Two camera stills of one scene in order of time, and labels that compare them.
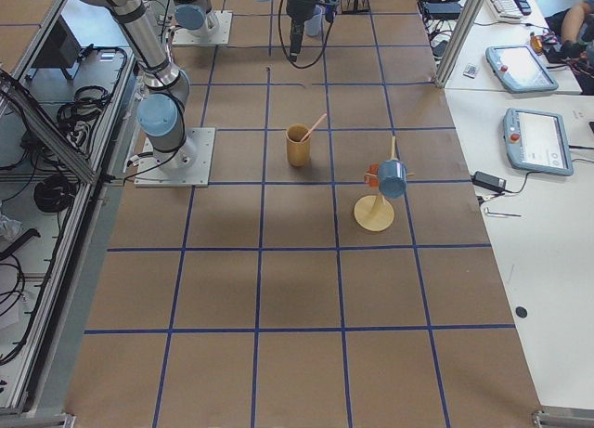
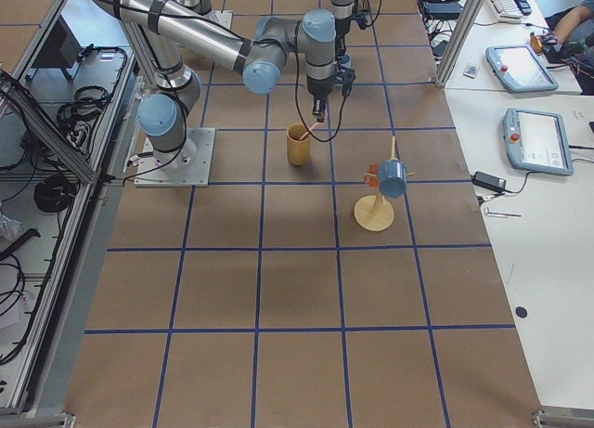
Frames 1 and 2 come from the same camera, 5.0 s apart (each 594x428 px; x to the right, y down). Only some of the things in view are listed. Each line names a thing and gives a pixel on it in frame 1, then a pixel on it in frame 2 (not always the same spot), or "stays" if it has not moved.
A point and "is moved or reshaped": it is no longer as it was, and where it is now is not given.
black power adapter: (489, 182) stays
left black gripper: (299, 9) -> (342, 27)
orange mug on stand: (372, 180) stays
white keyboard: (502, 4) stays
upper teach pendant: (519, 69) stays
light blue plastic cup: (313, 25) is moved or reshaped
